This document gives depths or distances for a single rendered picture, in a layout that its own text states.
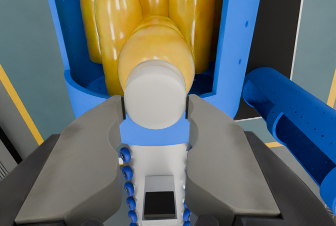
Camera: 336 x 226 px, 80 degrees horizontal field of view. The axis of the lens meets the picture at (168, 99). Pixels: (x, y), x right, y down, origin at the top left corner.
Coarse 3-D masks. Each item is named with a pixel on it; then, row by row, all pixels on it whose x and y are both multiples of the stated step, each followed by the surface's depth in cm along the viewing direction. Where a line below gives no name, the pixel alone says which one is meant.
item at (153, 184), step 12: (156, 180) 68; (168, 180) 68; (144, 192) 64; (156, 192) 62; (168, 192) 62; (144, 204) 59; (156, 204) 59; (168, 204) 59; (144, 216) 57; (156, 216) 57; (168, 216) 57
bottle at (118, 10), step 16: (96, 0) 27; (112, 0) 26; (128, 0) 26; (96, 16) 27; (112, 16) 26; (128, 16) 27; (112, 32) 27; (128, 32) 28; (112, 48) 28; (112, 64) 29; (112, 80) 31
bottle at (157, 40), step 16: (160, 16) 25; (144, 32) 16; (160, 32) 16; (176, 32) 17; (128, 48) 15; (144, 48) 14; (160, 48) 14; (176, 48) 15; (128, 64) 14; (144, 64) 13; (160, 64) 13; (176, 64) 14; (192, 64) 16; (128, 80) 14; (192, 80) 16
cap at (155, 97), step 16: (144, 80) 11; (160, 80) 11; (176, 80) 12; (128, 96) 12; (144, 96) 12; (160, 96) 12; (176, 96) 12; (128, 112) 12; (144, 112) 12; (160, 112) 12; (176, 112) 12; (160, 128) 13
